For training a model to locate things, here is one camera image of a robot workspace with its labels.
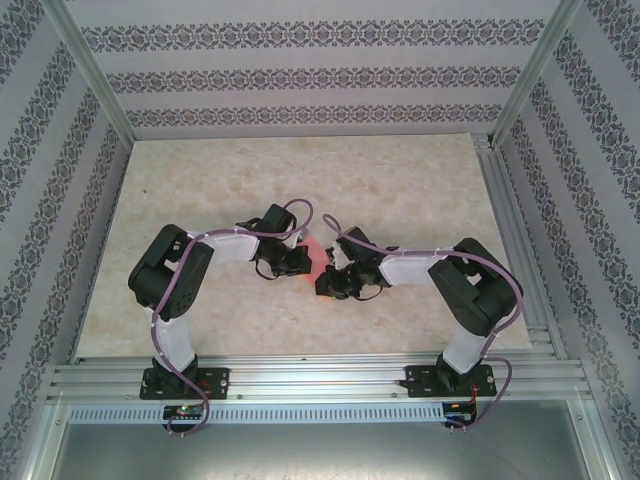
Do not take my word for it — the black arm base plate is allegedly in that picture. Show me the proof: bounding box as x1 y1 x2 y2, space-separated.
142 367 231 401
405 364 497 400

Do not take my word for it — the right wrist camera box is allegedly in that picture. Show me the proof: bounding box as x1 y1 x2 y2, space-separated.
325 243 351 271

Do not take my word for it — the wide aluminium mounting rail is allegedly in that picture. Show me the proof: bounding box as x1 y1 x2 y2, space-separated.
47 352 594 404

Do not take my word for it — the purple cable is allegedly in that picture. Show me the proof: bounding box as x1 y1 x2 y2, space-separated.
322 213 526 435
150 198 316 440

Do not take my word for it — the pink cloth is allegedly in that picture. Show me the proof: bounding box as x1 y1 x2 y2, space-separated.
298 238 334 300

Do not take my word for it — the aluminium extrusion rail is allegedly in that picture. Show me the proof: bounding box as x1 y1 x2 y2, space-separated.
474 134 569 360

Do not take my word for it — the small circuit board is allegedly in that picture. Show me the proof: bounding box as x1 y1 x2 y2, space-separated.
164 403 206 421
443 401 476 424

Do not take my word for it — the black thin looped cable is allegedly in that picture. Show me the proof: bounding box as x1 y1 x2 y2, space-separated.
349 284 386 303
253 259 281 282

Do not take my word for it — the aluminium frame post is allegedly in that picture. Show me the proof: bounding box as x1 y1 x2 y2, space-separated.
42 0 136 145
489 0 584 150

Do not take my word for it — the slotted grey cable duct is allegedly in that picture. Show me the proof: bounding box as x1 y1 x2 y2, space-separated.
67 402 447 425

